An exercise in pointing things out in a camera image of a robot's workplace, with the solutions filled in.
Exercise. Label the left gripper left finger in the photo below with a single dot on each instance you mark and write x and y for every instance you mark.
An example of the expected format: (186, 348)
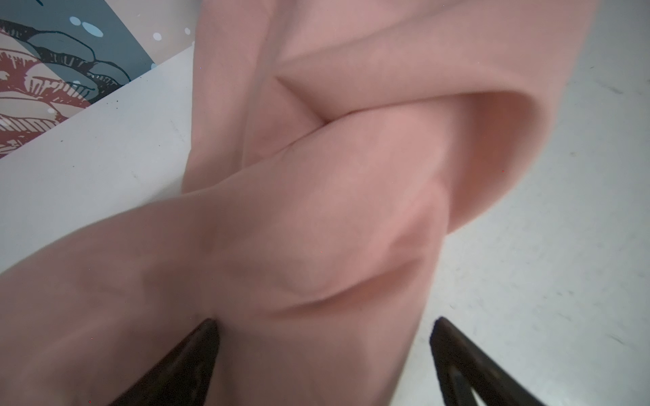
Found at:
(183, 376)

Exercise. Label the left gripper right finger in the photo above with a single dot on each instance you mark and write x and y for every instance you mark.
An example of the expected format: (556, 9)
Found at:
(466, 373)

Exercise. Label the pink shorts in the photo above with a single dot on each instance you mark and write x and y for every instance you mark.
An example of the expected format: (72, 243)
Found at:
(334, 145)

